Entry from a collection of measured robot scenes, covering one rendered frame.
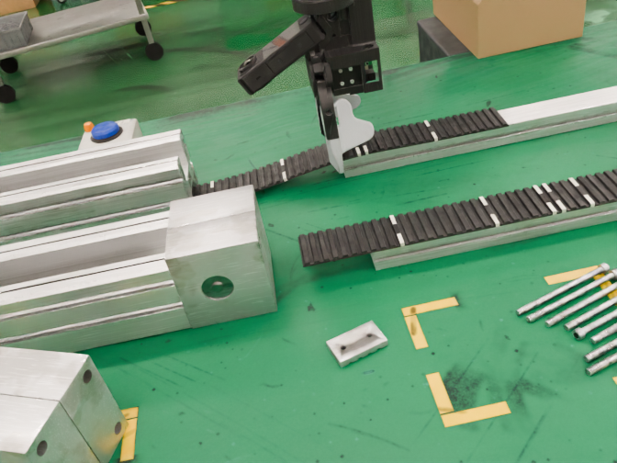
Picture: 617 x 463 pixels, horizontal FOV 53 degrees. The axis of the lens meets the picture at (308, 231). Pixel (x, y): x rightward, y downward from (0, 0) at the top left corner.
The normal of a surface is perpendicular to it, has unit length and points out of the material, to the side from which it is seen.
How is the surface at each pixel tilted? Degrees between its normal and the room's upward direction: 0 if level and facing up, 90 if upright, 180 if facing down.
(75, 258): 90
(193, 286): 90
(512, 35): 90
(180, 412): 0
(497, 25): 90
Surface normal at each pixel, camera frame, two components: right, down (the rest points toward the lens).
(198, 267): 0.12, 0.59
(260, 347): -0.16, -0.78
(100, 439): 0.96, 0.02
